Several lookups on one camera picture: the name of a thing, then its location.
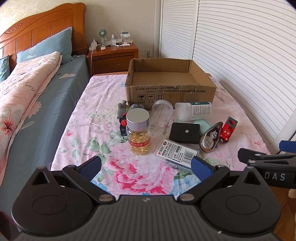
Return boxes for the correction tape dispenser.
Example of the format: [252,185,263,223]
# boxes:
[199,121,223,152]

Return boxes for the clear pen refill case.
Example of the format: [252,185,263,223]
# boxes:
[154,139,200,172]

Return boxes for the black square device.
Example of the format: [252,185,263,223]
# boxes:
[169,123,200,144]

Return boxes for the mint green round case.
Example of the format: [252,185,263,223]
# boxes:
[194,119,211,136]

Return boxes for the black toy block red wheels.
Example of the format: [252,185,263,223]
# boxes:
[119,113,127,136]

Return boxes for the white medical cotton bottle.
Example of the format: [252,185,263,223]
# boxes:
[175,102,212,121]

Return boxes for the capsule jar with silver lid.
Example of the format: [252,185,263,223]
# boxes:
[126,108,151,155]

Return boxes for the grey elephant toy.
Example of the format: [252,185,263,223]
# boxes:
[117,100,144,120]

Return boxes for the clear plastic jar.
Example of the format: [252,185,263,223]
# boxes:
[149,100,173,137]

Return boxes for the blue bed sheet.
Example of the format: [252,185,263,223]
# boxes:
[1,55,90,216]

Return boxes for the floral pink table cloth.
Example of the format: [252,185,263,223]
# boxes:
[51,74,268,197]

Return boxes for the white louvered closet door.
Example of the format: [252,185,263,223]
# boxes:
[159,1,295,152]

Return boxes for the pink floral quilt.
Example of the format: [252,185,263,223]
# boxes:
[1,51,62,181]

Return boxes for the brown cardboard box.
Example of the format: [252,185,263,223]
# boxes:
[125,58,216,109]

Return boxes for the wooden nightstand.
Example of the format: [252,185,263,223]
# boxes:
[87,43,139,76]

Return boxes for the white power strip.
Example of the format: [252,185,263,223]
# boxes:
[89,39,97,51]

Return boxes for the blue pillow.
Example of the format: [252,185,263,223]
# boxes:
[16,27,72,64]
[0,55,10,82]

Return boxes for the clear spray bottle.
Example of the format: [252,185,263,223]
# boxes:
[111,34,116,46]

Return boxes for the phone stand with device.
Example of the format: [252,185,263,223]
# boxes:
[120,31,133,47]

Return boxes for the small green desk fan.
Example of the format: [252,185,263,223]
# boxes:
[97,29,107,50]

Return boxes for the wooden bed headboard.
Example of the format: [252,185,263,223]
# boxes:
[1,3,88,71]

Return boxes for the wall power outlet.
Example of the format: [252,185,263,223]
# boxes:
[144,50,151,58]

